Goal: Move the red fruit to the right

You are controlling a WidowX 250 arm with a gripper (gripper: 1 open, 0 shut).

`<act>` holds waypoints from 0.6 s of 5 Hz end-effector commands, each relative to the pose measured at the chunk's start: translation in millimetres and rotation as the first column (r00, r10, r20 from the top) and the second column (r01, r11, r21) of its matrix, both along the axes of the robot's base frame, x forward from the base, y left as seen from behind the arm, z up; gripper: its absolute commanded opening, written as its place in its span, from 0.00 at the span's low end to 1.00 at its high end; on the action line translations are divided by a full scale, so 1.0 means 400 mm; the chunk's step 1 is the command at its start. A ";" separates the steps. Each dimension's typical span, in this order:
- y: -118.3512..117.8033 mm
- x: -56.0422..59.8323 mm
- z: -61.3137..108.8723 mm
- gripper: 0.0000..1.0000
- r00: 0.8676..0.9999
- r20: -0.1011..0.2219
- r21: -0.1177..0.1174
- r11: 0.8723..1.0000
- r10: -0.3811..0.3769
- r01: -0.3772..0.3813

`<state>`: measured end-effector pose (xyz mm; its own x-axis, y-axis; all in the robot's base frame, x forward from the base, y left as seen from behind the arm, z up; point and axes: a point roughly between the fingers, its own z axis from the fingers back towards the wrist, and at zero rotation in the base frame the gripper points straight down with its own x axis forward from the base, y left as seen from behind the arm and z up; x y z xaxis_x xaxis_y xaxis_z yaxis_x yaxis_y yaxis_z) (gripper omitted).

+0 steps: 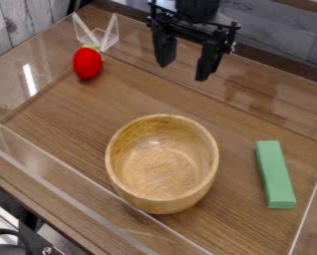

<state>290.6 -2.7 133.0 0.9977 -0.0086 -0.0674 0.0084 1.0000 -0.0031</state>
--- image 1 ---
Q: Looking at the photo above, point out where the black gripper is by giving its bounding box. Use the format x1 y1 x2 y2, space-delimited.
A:
149 0 241 82

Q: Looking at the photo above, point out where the red strawberry toy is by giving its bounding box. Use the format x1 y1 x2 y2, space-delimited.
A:
74 46 105 80

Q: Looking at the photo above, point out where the wooden bowl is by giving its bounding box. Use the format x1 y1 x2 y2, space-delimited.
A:
106 114 220 214

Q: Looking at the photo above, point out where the green rectangular block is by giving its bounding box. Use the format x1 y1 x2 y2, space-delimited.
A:
256 140 298 209

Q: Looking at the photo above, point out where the clear acrylic tray enclosure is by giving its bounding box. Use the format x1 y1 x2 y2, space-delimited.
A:
0 18 317 255

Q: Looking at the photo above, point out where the black clamp mount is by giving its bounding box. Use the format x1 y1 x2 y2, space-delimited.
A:
19 222 65 255

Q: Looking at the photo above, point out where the black cable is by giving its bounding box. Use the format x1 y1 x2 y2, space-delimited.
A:
0 228 22 247

